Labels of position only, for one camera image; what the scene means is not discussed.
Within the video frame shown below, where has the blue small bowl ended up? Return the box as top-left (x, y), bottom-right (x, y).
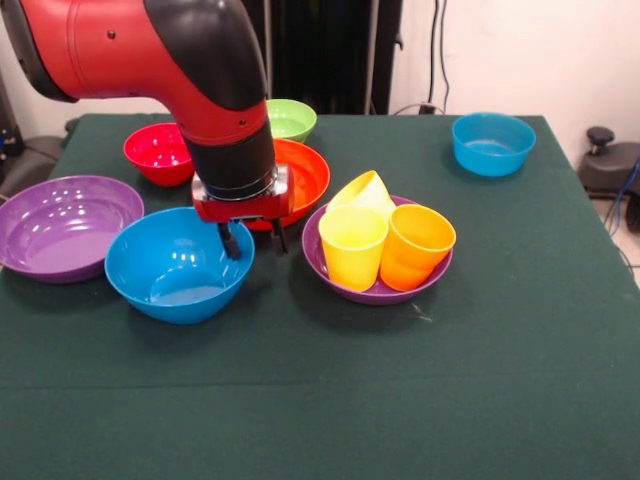
top-left (451, 112), bottom-right (537, 178)

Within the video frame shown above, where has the thin black cable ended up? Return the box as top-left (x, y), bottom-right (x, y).
top-left (428, 0), bottom-right (451, 115)

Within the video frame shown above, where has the pink-red small bowl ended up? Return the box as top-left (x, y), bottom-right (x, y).
top-left (123, 122), bottom-right (196, 188)

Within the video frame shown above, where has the yellow smooth cup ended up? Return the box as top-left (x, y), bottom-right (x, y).
top-left (318, 206), bottom-right (390, 293)

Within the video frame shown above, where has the black equipment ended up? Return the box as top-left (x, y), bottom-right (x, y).
top-left (0, 69), bottom-right (24, 161)

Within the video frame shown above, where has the dark green tablecloth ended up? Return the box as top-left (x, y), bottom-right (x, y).
top-left (0, 112), bottom-right (640, 480)

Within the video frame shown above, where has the yellow stepped cup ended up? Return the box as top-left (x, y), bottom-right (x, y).
top-left (325, 169), bottom-right (399, 219)

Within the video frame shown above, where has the orange stepped cup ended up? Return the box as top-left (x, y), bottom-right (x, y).
top-left (379, 203), bottom-right (458, 293)

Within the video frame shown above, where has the green small bowl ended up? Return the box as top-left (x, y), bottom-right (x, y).
top-left (266, 98), bottom-right (319, 145)

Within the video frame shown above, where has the blue large bowl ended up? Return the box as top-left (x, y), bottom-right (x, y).
top-left (103, 206), bottom-right (256, 326)

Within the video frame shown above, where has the blue cable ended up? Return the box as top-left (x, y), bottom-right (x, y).
top-left (617, 159), bottom-right (640, 221)

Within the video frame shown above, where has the black column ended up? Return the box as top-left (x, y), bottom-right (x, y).
top-left (242, 0), bottom-right (404, 115)

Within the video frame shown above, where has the orange large bowl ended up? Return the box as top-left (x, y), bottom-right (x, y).
top-left (244, 138), bottom-right (332, 233)

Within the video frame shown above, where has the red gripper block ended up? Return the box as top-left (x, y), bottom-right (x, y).
top-left (191, 163), bottom-right (296, 262)

